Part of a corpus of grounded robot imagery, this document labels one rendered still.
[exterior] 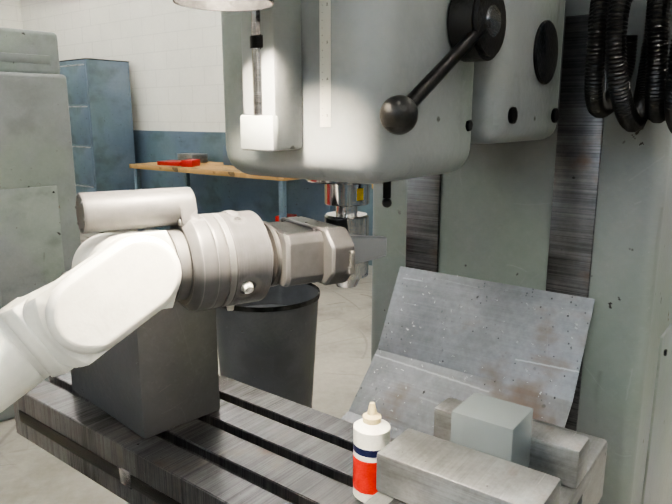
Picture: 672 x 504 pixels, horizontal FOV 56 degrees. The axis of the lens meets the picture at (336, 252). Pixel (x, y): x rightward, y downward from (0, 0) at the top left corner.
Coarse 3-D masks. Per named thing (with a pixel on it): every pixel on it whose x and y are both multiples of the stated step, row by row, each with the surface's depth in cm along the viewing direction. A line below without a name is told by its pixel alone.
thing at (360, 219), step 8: (328, 216) 64; (336, 216) 64; (344, 216) 64; (352, 216) 64; (360, 216) 64; (368, 216) 65; (336, 224) 64; (344, 224) 64; (352, 224) 64; (360, 224) 64
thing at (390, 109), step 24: (456, 0) 56; (480, 0) 55; (456, 24) 56; (480, 24) 56; (504, 24) 60; (456, 48) 54; (480, 48) 57; (432, 72) 51; (408, 96) 49; (384, 120) 48; (408, 120) 47
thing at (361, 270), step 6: (348, 228) 64; (354, 228) 64; (360, 228) 64; (366, 228) 65; (354, 234) 64; (360, 234) 64; (366, 234) 65; (360, 264) 65; (366, 264) 66; (360, 270) 65; (366, 270) 66; (354, 276) 65; (360, 276) 65
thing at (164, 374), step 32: (160, 320) 80; (192, 320) 83; (128, 352) 80; (160, 352) 81; (192, 352) 84; (96, 384) 89; (128, 384) 82; (160, 384) 81; (192, 384) 85; (128, 416) 83; (160, 416) 82; (192, 416) 86
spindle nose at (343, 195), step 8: (328, 184) 64; (368, 184) 64; (328, 192) 64; (336, 192) 63; (344, 192) 63; (352, 192) 63; (368, 192) 64; (328, 200) 64; (336, 200) 63; (344, 200) 63; (352, 200) 63; (360, 200) 63; (368, 200) 65
